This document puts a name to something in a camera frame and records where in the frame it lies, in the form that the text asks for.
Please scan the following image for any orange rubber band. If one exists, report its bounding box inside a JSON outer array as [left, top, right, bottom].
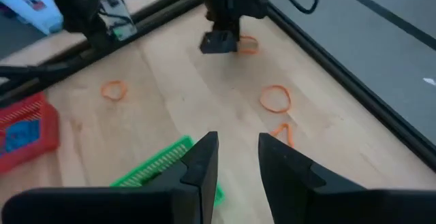
[[259, 84, 292, 114], [238, 35, 260, 55], [101, 80, 128, 101], [270, 123, 296, 148]]

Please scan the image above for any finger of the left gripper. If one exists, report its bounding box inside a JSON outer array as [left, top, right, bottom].
[[200, 29, 239, 54]]

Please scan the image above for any green plastic basket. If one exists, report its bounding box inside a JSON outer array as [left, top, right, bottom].
[[109, 134, 226, 208]]

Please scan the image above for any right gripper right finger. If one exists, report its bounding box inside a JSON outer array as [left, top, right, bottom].
[[258, 132, 436, 224]]

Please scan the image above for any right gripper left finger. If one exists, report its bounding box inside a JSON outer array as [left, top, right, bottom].
[[1, 131, 219, 224]]

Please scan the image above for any white plastic box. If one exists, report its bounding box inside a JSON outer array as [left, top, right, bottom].
[[0, 0, 65, 36]]

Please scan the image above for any silver arm base bracket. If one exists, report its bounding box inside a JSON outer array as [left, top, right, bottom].
[[100, 0, 138, 42]]

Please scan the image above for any red plastic basket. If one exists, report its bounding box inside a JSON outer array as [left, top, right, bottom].
[[0, 92, 61, 174]]

